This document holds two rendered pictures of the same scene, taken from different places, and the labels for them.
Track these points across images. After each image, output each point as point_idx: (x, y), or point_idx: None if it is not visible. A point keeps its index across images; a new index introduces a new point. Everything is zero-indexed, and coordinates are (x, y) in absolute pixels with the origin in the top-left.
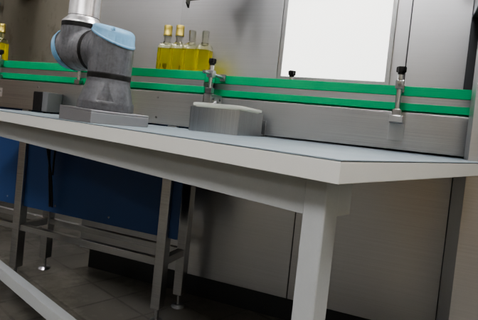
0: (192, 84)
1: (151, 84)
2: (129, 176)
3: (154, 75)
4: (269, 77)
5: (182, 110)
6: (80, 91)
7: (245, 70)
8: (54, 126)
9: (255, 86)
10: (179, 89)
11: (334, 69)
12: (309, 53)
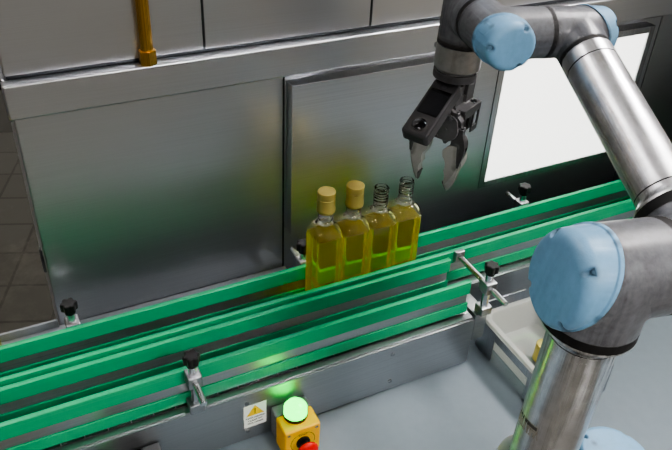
0: (446, 306)
1: (369, 337)
2: None
3: (375, 322)
4: (467, 188)
5: (437, 352)
6: (208, 416)
7: (429, 190)
8: None
9: (506, 247)
10: (424, 323)
11: (558, 150)
12: (528, 137)
